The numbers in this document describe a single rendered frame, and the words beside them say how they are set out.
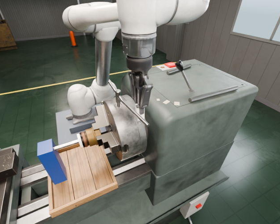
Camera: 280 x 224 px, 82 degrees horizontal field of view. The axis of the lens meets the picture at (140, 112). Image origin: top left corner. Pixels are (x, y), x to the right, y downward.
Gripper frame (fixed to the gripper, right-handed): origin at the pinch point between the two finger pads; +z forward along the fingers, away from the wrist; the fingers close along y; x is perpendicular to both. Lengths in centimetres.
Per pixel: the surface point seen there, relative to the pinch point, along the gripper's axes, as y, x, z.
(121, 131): -6.1, -5.8, 12.1
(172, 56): -331, 269, 113
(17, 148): -45, -56, 37
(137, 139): -3.5, 0.1, 17.5
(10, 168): -22, -53, 27
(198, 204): 10, 43, 95
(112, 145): -6.1, -10.3, 18.5
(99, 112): -23.2, -10.2, 11.9
